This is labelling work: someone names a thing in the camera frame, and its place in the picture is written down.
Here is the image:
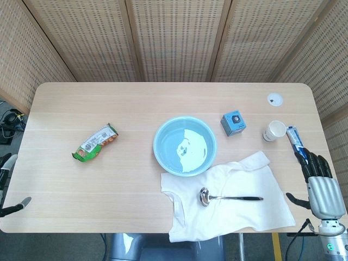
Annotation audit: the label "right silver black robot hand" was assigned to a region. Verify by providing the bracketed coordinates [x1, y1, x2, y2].
[285, 147, 347, 220]

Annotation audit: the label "left black grey robot hand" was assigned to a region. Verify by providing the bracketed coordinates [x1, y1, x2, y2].
[0, 154, 32, 218]

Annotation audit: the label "metal ladle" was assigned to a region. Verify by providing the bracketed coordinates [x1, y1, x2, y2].
[199, 187, 264, 209]

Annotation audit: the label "light blue bowl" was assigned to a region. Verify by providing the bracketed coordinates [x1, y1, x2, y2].
[153, 116, 218, 177]

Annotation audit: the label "blue white toothpaste tube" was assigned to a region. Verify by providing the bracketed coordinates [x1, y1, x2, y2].
[285, 125, 310, 165]

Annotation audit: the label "white paper cup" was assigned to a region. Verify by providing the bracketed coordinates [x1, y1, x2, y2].
[262, 120, 287, 143]

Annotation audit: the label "green snack packet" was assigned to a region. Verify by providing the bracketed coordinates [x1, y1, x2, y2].
[71, 122, 120, 163]

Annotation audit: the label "white cloth shirt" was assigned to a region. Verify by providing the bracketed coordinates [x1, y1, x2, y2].
[160, 151, 296, 243]

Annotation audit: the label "metal table leg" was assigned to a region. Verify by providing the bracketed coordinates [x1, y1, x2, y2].
[237, 233, 245, 261]

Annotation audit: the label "small blue cube box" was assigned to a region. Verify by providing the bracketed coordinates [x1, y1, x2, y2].
[220, 109, 246, 137]

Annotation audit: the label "black cables and headphones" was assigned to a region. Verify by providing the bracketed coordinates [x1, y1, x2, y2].
[0, 100, 26, 145]

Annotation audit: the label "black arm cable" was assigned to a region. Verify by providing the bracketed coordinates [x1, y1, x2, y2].
[288, 217, 321, 261]

